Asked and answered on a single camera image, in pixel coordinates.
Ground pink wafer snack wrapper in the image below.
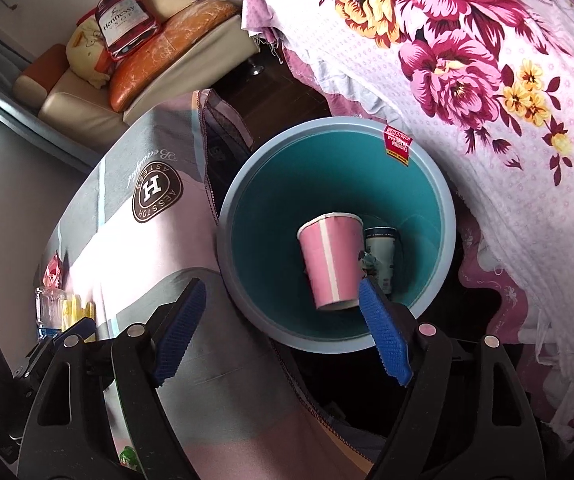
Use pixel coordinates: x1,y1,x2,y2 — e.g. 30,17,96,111
42,252,63,289

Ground pink paper cup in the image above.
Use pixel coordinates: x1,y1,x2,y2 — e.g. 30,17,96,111
296,212,364,311

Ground teal plastic trash bin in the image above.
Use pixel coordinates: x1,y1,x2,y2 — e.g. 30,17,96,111
217,117,456,354

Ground yellow striped wrapper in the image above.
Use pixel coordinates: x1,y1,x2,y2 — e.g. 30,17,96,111
60,294,96,332

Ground clear plastic water bottle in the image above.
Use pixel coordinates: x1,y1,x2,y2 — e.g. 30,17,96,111
35,286,66,339

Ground pink grey checked cloth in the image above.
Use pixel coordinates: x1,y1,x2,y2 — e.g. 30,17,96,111
45,90,369,479

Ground red sticker on bin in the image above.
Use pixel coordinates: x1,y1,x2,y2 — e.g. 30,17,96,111
383,125,413,166

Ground beige leather sofa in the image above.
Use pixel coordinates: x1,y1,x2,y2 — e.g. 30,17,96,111
12,0,259,153

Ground orange seat cushion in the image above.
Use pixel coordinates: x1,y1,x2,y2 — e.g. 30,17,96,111
108,0,239,113

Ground yellow cartoon pillow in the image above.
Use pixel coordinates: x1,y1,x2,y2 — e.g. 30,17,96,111
66,27,113,89

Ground pink floral bed sheet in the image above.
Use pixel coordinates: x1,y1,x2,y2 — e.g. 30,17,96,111
239,0,574,441

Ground Hennessy bottle shaped pillow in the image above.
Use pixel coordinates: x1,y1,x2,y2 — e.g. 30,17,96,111
95,0,160,62

